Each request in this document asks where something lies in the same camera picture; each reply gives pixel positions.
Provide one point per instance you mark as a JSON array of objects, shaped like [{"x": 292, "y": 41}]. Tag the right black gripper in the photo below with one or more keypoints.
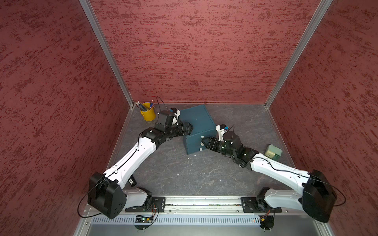
[{"x": 211, "y": 139}]

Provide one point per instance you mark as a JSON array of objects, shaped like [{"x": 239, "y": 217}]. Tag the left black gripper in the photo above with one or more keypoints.
[{"x": 181, "y": 132}]

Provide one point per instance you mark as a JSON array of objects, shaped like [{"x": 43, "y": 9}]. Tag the teal drawer cabinet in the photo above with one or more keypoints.
[{"x": 203, "y": 124}]

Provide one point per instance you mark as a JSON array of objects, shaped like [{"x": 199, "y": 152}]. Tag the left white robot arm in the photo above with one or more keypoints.
[{"x": 106, "y": 190}]

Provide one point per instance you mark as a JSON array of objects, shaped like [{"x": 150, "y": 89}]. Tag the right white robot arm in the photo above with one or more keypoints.
[{"x": 310, "y": 192}]

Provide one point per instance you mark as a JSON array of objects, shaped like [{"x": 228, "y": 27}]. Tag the yellow pen cup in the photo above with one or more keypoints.
[{"x": 149, "y": 115}]

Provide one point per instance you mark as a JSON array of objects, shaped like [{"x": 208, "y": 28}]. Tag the green pencil sharpener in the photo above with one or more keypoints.
[{"x": 273, "y": 152}]

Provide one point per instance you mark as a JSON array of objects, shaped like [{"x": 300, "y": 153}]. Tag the pens in cup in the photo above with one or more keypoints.
[{"x": 142, "y": 106}]

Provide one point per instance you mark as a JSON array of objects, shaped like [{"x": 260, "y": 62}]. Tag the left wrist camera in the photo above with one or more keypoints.
[{"x": 176, "y": 115}]

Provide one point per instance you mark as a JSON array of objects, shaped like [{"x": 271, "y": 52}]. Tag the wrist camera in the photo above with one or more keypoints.
[
  {"x": 221, "y": 130},
  {"x": 176, "y": 115}
]

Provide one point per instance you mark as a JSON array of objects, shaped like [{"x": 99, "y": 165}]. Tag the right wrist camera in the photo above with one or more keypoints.
[{"x": 221, "y": 130}]

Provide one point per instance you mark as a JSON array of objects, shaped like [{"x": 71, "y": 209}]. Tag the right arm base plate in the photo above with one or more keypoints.
[{"x": 255, "y": 205}]

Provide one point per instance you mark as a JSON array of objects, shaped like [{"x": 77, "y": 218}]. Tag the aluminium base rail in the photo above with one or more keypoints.
[{"x": 203, "y": 216}]

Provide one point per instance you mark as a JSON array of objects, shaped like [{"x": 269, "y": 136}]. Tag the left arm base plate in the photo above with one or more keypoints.
[{"x": 152, "y": 205}]

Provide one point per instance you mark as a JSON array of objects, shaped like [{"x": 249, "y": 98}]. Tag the left corner aluminium post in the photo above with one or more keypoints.
[{"x": 90, "y": 14}]

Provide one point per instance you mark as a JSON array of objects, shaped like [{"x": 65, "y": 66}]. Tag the corner aluminium post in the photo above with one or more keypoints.
[
  {"x": 90, "y": 14},
  {"x": 313, "y": 24}
]

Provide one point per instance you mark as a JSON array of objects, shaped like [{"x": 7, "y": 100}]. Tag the right corner aluminium post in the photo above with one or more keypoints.
[{"x": 313, "y": 24}]

